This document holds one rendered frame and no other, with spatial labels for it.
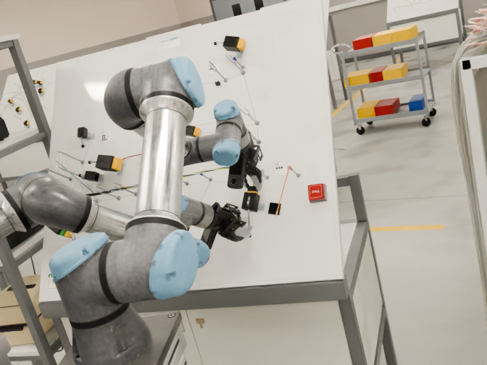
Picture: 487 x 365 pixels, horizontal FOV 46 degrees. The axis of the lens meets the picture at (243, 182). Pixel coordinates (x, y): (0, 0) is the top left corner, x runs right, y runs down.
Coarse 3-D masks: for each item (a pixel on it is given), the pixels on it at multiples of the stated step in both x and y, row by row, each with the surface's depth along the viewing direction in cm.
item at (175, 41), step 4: (176, 36) 226; (160, 40) 229; (164, 40) 228; (168, 40) 227; (172, 40) 226; (176, 40) 226; (160, 44) 228; (164, 44) 228; (168, 44) 227; (172, 44) 226; (176, 44) 225; (160, 48) 228; (164, 48) 227; (168, 48) 226
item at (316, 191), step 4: (316, 184) 184; (320, 184) 184; (308, 188) 185; (312, 188) 184; (316, 188) 184; (320, 188) 183; (308, 192) 185; (312, 192) 184; (316, 192) 183; (320, 192) 183; (312, 196) 184; (316, 196) 183; (320, 196) 183; (324, 196) 183
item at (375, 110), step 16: (384, 32) 643; (400, 32) 617; (416, 32) 635; (352, 48) 683; (368, 48) 629; (384, 48) 621; (416, 48) 607; (400, 64) 647; (352, 80) 654; (368, 80) 647; (384, 80) 634; (400, 80) 627; (416, 96) 652; (432, 96) 665; (352, 112) 663; (368, 112) 663; (384, 112) 652; (400, 112) 655; (416, 112) 632; (432, 112) 669
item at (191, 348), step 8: (152, 312) 208; (160, 312) 207; (168, 312) 206; (184, 312) 203; (64, 320) 222; (184, 320) 205; (64, 328) 224; (184, 328) 206; (184, 336) 207; (192, 336) 206; (192, 344) 208; (184, 352) 210; (192, 352) 209; (192, 360) 210; (200, 360) 209
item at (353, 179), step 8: (336, 176) 231; (344, 176) 229; (352, 176) 226; (344, 184) 228; (352, 184) 227; (360, 184) 229; (352, 192) 228; (360, 192) 228; (360, 200) 229; (360, 208) 230; (360, 216) 231
